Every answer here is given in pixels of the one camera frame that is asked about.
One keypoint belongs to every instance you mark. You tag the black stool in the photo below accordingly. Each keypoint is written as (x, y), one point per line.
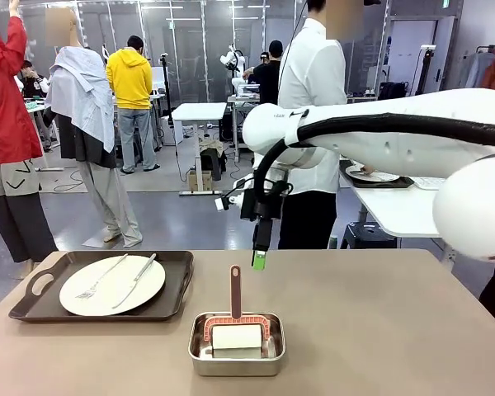
(367, 235)

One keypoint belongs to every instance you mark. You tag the large white round plate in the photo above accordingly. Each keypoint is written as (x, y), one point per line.
(152, 284)

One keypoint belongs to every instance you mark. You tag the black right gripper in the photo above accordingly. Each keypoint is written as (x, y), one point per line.
(251, 206)

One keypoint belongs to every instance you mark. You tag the seated person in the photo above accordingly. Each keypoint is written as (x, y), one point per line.
(31, 82)

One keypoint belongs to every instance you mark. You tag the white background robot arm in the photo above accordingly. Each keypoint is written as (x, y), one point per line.
(235, 62)

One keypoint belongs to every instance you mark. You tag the person in white shirt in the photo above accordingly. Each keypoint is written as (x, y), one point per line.
(313, 82)

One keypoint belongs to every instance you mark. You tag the dark stool with cloth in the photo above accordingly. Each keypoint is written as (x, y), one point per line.
(213, 158)

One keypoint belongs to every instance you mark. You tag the black tripod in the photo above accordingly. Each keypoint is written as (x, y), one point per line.
(167, 90)

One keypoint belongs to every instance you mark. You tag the person right hand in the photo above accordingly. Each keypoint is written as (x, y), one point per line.
(368, 169)

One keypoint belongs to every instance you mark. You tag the light blue hanging shirt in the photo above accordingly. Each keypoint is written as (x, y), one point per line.
(476, 68)

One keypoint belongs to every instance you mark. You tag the robot workbench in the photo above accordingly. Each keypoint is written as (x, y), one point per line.
(241, 101)

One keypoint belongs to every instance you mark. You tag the brown serving tray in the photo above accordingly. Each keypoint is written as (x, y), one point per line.
(177, 264)

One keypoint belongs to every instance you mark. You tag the cardboard box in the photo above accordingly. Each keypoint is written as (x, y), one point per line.
(200, 181)

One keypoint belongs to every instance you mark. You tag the silver table knife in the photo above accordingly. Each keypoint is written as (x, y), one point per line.
(124, 294)

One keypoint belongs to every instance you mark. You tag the person with dark hair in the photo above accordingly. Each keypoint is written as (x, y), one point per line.
(264, 57)

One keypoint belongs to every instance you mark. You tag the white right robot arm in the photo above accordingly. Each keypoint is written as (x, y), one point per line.
(375, 152)

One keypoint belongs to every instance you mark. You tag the white table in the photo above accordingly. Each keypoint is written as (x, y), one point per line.
(396, 214)

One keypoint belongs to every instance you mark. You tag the person in yellow hoodie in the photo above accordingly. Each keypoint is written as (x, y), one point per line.
(130, 78)

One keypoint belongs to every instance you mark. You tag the rectangular steel container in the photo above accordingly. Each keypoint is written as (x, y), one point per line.
(235, 367)

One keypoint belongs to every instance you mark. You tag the white standing desk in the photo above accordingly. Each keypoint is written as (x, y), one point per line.
(198, 111)

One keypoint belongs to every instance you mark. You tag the black stand white top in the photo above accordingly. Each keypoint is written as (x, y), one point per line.
(425, 70)

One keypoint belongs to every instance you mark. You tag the black bag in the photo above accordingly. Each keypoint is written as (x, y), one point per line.
(392, 90)

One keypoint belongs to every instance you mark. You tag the person in black cap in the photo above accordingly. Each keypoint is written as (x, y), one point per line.
(272, 78)

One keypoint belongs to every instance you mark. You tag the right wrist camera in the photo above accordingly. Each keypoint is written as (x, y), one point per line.
(222, 203)

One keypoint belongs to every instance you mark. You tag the silver fork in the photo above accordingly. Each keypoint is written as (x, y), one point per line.
(83, 294)

